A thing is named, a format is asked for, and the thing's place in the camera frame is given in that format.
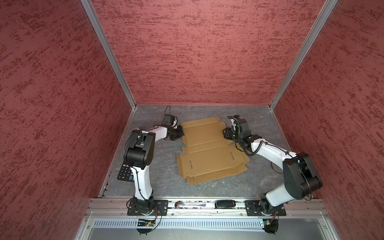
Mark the aluminium corner post right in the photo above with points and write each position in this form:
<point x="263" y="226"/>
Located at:
<point x="317" y="26"/>

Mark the aluminium corner post left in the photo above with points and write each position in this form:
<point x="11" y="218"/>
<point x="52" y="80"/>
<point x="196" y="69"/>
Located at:
<point x="92" y="15"/>

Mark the aluminium front rail frame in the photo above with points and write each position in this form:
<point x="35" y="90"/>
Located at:
<point x="111" y="212"/>

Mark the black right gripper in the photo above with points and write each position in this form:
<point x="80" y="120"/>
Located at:
<point x="227" y="132"/>

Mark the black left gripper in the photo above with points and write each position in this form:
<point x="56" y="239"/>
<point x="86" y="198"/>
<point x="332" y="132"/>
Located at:
<point x="180" y="133"/>

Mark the black car key fob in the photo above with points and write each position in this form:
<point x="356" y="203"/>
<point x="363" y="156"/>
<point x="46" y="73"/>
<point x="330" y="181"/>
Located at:
<point x="225" y="204"/>

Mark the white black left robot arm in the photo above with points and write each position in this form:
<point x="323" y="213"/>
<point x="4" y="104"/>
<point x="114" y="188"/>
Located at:
<point x="138" y="155"/>

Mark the brown cardboard box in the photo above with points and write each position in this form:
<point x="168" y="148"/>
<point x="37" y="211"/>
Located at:
<point x="207" y="155"/>

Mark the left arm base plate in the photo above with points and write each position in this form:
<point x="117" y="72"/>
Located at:
<point x="147" y="208"/>

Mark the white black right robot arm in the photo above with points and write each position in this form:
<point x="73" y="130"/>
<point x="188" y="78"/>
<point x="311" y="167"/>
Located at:
<point x="300" y="176"/>

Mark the metal spoon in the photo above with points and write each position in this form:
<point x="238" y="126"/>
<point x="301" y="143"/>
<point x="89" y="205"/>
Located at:
<point x="181" y="204"/>

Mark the black calculator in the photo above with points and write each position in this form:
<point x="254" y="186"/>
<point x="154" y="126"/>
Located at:
<point x="125" y="173"/>

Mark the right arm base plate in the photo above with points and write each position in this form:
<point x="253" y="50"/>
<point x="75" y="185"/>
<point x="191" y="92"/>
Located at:
<point x="256" y="208"/>

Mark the aluminium corner post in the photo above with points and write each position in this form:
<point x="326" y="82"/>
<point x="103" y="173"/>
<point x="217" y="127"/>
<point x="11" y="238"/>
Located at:
<point x="92" y="15"/>
<point x="317" y="26"/>

